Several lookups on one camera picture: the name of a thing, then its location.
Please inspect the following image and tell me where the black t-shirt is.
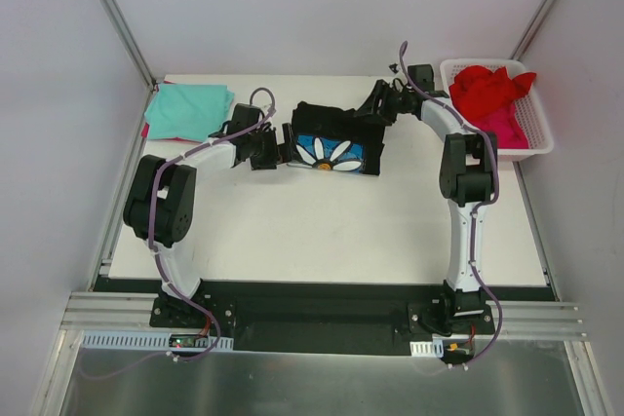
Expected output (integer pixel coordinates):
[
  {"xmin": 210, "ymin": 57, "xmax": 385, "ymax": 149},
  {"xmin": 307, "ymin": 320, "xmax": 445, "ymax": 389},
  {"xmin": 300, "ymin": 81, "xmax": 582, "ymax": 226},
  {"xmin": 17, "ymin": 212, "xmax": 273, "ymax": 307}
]
[{"xmin": 290, "ymin": 101, "xmax": 385, "ymax": 176}]

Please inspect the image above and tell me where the teal t-shirt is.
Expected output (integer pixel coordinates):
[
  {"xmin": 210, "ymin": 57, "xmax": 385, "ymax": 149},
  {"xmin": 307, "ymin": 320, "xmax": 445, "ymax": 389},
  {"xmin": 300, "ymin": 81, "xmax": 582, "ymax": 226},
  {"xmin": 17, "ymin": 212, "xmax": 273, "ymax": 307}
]
[{"xmin": 141, "ymin": 82, "xmax": 235, "ymax": 142}]

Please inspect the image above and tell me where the pink t-shirt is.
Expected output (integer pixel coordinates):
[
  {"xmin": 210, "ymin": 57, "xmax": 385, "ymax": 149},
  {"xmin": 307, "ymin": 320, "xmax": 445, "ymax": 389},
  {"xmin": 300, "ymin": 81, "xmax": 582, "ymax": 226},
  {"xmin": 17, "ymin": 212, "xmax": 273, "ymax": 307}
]
[{"xmin": 142, "ymin": 83, "xmax": 195, "ymax": 141}]

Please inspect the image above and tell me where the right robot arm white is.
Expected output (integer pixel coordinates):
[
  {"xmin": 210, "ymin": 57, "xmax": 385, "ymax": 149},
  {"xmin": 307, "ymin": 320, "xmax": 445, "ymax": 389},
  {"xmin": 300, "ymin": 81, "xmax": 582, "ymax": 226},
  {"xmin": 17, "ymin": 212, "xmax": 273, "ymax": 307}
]
[{"xmin": 355, "ymin": 65, "xmax": 499, "ymax": 333}]

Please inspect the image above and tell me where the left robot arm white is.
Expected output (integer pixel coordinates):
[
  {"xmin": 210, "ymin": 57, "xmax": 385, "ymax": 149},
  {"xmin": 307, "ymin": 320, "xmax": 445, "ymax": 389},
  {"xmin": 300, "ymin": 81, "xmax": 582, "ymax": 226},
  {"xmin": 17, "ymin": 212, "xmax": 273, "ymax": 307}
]
[{"xmin": 123, "ymin": 104, "xmax": 293, "ymax": 327}]

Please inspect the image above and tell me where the red t-shirt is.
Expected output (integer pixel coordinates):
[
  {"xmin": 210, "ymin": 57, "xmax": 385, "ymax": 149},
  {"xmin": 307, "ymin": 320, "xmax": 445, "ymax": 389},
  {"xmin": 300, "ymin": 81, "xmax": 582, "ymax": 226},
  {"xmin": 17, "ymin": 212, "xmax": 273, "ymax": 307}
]
[{"xmin": 449, "ymin": 65, "xmax": 537, "ymax": 121}]

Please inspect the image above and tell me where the magenta t-shirt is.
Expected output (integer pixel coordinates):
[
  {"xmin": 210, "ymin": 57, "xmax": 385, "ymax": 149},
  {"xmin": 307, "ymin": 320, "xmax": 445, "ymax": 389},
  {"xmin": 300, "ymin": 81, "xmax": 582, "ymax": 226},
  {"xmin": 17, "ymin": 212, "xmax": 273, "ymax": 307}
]
[{"xmin": 478, "ymin": 104, "xmax": 529, "ymax": 150}]

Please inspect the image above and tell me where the white plastic basket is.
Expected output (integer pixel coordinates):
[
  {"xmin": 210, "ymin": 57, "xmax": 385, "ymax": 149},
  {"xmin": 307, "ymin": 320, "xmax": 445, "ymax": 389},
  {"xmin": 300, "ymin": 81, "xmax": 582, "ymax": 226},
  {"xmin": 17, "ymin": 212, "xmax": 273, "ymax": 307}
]
[{"xmin": 440, "ymin": 58, "xmax": 554, "ymax": 161}]

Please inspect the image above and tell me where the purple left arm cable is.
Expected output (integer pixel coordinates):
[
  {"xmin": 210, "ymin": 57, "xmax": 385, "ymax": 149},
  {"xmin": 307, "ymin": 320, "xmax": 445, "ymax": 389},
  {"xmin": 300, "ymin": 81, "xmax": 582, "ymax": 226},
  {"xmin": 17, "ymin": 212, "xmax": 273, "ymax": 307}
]
[{"xmin": 146, "ymin": 88, "xmax": 276, "ymax": 354}]

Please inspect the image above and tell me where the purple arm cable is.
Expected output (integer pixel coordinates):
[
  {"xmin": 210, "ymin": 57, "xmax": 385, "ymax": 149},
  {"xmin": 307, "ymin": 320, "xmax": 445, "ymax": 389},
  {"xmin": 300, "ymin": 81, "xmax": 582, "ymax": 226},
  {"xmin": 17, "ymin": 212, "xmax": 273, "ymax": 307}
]
[
  {"xmin": 146, "ymin": 88, "xmax": 276, "ymax": 354},
  {"xmin": 398, "ymin": 41, "xmax": 503, "ymax": 363}
]

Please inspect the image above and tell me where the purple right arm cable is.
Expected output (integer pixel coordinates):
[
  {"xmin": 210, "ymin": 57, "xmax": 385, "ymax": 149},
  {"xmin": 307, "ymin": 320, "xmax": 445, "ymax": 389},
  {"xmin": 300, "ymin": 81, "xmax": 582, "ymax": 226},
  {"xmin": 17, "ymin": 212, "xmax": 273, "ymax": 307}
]
[{"xmin": 398, "ymin": 41, "xmax": 503, "ymax": 363}]

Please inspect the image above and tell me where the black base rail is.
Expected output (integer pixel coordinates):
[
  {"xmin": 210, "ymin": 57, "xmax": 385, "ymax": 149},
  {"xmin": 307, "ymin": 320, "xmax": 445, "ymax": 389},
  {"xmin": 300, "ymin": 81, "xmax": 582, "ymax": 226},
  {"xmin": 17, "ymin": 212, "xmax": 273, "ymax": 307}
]
[{"xmin": 93, "ymin": 284, "xmax": 537, "ymax": 357}]

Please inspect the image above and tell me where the left aluminium frame post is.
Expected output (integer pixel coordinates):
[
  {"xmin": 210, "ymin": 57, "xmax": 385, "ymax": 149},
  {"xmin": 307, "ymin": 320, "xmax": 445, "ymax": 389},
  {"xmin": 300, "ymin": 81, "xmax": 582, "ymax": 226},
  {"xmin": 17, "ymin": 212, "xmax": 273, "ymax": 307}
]
[{"xmin": 74, "ymin": 0, "xmax": 158, "ymax": 88}]

